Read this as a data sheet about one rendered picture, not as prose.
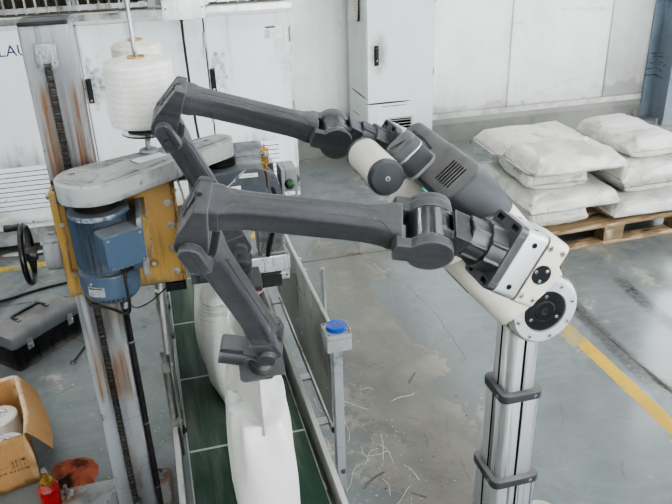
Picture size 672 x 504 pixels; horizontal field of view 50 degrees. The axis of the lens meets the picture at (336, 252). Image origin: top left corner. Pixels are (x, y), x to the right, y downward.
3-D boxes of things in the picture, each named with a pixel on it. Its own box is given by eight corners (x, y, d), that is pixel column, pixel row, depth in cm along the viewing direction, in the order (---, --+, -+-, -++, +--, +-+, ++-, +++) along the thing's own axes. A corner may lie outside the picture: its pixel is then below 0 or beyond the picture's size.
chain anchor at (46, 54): (58, 70, 179) (53, 44, 176) (37, 71, 178) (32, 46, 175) (59, 67, 182) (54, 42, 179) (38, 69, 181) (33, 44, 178)
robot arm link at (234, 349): (277, 357, 145) (280, 320, 150) (220, 349, 143) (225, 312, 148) (269, 381, 154) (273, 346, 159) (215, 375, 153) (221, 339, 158)
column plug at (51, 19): (67, 23, 178) (66, 19, 178) (16, 27, 175) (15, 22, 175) (70, 17, 188) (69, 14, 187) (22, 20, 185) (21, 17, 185)
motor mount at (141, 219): (155, 276, 184) (146, 217, 177) (129, 279, 183) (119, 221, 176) (152, 233, 209) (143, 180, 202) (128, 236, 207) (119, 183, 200)
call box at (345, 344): (352, 349, 218) (352, 332, 215) (327, 354, 216) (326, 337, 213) (345, 336, 225) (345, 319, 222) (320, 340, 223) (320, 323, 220)
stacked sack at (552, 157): (630, 171, 435) (634, 148, 429) (531, 184, 421) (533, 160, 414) (590, 151, 472) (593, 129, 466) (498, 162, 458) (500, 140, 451)
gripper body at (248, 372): (236, 354, 163) (238, 346, 157) (280, 347, 166) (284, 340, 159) (240, 382, 161) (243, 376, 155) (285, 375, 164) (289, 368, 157)
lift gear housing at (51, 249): (66, 273, 203) (59, 238, 198) (46, 276, 202) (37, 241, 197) (69, 258, 212) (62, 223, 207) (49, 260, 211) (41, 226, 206)
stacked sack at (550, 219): (591, 222, 453) (593, 204, 448) (528, 231, 443) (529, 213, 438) (538, 187, 511) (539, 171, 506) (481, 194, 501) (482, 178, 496)
